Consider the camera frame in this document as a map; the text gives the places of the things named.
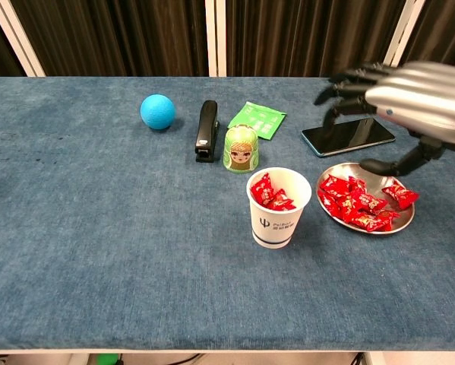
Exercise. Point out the blue table cloth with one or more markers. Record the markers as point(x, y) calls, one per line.
point(98, 228)

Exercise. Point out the heap of red candies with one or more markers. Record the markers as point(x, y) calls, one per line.
point(360, 205)

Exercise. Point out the white paper cup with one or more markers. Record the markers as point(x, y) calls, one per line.
point(276, 224)

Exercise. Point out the red candy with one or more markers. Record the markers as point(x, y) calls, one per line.
point(282, 201)
point(262, 189)

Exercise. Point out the white frame post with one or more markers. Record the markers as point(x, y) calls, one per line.
point(210, 38)
point(17, 38)
point(403, 38)

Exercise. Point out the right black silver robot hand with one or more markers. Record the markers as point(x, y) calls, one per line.
point(421, 99)

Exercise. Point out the green nesting doll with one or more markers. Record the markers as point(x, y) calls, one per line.
point(241, 152)

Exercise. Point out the blue ball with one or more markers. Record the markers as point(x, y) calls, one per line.
point(158, 112)

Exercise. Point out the black stapler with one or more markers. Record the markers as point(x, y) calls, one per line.
point(206, 129)

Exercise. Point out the metal bowl with red candies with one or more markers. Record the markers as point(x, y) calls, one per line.
point(345, 170)

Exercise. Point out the green sachet packet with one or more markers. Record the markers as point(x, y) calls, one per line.
point(265, 119)

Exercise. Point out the small bright green object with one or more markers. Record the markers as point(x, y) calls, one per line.
point(108, 360)

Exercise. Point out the black smartphone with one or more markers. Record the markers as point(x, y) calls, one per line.
point(348, 138)

